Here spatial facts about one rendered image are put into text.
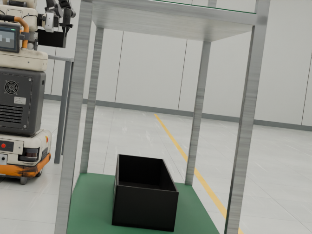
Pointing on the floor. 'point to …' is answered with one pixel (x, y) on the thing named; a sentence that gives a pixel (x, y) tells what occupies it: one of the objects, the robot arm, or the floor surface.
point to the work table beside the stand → (63, 105)
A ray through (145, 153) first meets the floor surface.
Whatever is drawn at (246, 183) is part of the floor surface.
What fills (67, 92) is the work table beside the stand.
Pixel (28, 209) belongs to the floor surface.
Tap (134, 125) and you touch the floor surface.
